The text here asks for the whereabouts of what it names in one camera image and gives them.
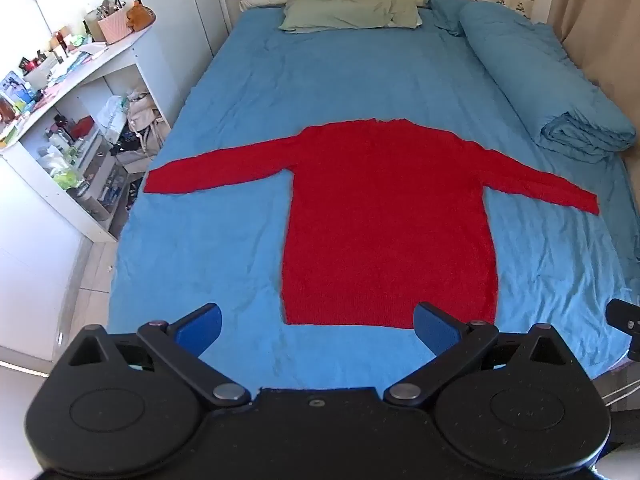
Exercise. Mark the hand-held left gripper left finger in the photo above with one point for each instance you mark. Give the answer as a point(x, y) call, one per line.
point(204, 329)

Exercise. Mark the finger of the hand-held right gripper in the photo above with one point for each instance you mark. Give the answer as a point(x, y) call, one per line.
point(623, 317)

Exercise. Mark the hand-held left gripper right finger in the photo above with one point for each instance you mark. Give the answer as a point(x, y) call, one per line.
point(433, 329)

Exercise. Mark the red knit sweater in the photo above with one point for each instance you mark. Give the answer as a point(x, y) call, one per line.
point(385, 220)

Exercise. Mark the beige bag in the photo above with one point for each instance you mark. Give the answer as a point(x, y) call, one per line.
point(143, 116)

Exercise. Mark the blue bed sheet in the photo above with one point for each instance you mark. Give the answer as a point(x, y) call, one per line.
point(240, 110)

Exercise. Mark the red box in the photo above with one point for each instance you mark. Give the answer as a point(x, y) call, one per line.
point(83, 128)

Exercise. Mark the rolled blue duvet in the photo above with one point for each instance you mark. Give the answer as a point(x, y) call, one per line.
point(540, 75)

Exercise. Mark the white shelf unit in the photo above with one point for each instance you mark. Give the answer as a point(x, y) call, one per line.
point(120, 51)

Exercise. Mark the beige curtain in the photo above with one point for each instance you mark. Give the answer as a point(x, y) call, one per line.
point(590, 10)

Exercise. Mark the white wardrobe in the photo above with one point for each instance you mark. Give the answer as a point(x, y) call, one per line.
point(190, 20)

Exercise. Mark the pink container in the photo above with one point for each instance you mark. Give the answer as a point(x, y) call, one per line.
point(115, 28)

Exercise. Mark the blue pillow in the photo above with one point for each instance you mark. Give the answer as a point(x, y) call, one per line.
point(445, 14)

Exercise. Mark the brown teddy bear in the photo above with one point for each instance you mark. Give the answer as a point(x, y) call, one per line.
point(138, 16)

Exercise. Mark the green pillow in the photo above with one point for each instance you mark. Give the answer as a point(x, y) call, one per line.
point(350, 12)

